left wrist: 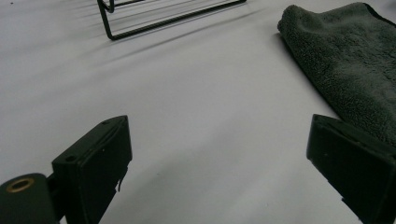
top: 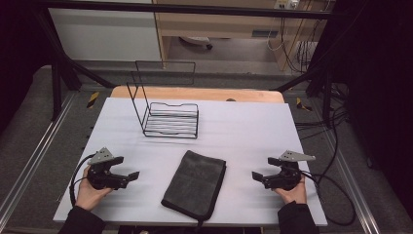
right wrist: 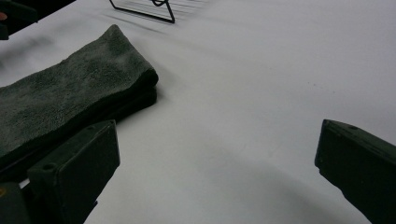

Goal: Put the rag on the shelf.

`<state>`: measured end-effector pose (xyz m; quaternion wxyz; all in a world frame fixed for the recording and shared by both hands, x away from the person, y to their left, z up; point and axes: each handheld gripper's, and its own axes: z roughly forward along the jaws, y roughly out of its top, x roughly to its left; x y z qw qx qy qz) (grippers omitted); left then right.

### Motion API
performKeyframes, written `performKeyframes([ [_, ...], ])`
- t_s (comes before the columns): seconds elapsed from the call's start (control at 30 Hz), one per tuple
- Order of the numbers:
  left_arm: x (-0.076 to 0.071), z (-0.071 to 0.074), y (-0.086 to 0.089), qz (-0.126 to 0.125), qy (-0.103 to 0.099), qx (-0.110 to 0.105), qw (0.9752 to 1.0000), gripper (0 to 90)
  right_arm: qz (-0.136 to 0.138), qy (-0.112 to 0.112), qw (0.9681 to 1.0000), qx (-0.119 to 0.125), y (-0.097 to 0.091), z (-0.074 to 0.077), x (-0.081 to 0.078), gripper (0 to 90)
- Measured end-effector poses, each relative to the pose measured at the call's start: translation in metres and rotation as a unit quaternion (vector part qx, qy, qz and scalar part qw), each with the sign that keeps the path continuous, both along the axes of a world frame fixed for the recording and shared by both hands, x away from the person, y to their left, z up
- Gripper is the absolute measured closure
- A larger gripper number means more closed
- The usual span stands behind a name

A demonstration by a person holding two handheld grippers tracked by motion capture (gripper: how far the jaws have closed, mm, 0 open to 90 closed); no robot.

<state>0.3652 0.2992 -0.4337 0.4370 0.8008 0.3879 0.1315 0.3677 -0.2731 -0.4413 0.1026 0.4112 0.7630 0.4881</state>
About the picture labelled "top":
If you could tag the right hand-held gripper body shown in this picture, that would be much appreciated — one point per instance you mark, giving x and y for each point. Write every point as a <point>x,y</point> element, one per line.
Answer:
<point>287,175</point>

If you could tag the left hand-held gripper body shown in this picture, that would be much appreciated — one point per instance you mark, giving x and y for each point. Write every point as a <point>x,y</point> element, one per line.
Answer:
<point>99,177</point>

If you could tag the person's right hand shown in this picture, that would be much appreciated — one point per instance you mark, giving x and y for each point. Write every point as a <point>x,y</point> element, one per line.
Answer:
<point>295,195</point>

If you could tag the person's left hand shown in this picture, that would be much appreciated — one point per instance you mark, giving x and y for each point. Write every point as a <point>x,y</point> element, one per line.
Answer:
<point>87,195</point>

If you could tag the white board cover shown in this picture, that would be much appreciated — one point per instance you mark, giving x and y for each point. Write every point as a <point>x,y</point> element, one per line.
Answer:
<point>243,136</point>

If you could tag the dark grey folded towel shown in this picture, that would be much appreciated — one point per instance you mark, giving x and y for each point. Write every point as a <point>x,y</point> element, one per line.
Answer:
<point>195,182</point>

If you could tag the yellow black tape strip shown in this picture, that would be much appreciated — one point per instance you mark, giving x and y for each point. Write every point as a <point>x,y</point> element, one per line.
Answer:
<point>93,99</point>
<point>303,105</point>

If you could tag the wooden table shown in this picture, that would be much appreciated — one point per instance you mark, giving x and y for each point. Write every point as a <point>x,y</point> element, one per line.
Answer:
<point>195,94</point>

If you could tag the white cabinet panel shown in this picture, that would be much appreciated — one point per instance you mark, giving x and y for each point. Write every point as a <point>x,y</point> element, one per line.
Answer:
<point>104,35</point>

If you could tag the black curtain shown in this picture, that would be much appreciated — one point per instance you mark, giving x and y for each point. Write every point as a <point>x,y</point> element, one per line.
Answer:
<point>380,81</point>
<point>19,58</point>

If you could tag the white chair base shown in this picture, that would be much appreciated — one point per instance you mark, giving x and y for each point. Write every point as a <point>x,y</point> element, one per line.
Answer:
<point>196,41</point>

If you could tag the light wooden desk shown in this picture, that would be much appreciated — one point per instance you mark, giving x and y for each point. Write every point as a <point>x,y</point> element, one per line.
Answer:
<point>211,24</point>

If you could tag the white power strip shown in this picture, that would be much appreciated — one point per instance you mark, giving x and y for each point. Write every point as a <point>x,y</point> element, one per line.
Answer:
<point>286,4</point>

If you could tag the aluminium floor rail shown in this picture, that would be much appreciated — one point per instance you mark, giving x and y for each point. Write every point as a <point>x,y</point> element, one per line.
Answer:
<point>35,156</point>
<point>354,182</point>

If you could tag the black metal frame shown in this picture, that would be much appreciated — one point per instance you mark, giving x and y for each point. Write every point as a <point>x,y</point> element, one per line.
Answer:
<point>195,9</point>

